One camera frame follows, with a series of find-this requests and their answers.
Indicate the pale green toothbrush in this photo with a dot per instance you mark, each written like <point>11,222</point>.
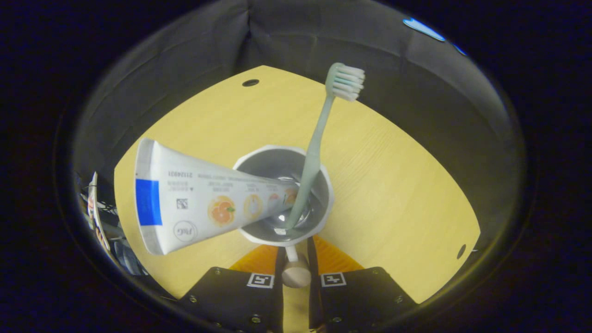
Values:
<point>319,138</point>

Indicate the white toothpaste tube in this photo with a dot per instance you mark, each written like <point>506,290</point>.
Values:
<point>194,199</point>

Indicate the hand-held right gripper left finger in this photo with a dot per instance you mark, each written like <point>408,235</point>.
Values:
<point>277,310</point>

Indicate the light wooden desktop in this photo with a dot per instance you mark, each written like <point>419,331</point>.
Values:
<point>393,185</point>

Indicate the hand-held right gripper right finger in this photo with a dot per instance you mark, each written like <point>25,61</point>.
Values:
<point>314,305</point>

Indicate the black backdrop cloth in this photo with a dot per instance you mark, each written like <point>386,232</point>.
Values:
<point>185,69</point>

